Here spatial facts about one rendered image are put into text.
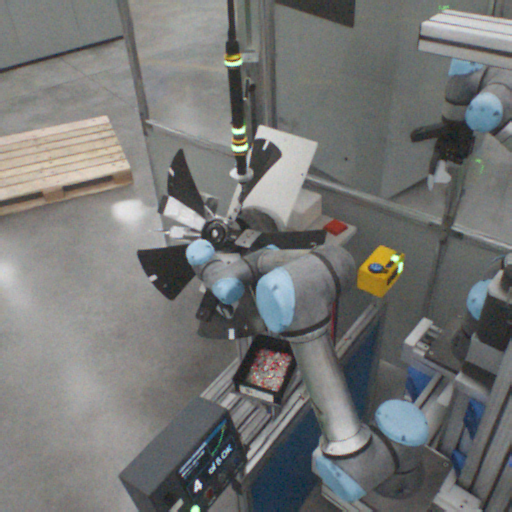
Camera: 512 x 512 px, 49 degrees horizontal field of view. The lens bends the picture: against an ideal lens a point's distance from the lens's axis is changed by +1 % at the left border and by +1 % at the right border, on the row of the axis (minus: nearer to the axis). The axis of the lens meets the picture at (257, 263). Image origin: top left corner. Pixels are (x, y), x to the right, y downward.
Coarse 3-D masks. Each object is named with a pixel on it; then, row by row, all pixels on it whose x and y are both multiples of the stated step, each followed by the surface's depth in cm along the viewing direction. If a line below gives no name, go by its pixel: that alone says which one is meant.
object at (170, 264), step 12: (144, 252) 201; (156, 252) 199; (168, 252) 197; (180, 252) 196; (144, 264) 203; (156, 264) 201; (168, 264) 200; (180, 264) 199; (156, 276) 204; (168, 276) 202; (180, 276) 202; (192, 276) 202; (168, 288) 205; (180, 288) 205
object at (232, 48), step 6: (228, 30) 141; (228, 36) 141; (234, 36) 142; (228, 42) 142; (234, 42) 142; (228, 48) 142; (234, 48) 142; (228, 54) 143; (234, 54) 143; (234, 156) 164; (240, 156) 163; (246, 156) 164; (240, 162) 164; (246, 162) 165; (240, 168) 165; (246, 168) 167; (240, 174) 167
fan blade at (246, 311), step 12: (240, 300) 188; (252, 300) 189; (216, 312) 186; (240, 312) 187; (252, 312) 188; (204, 324) 186; (216, 324) 186; (228, 324) 186; (240, 324) 186; (252, 324) 187; (204, 336) 186; (216, 336) 186; (228, 336) 186; (240, 336) 186
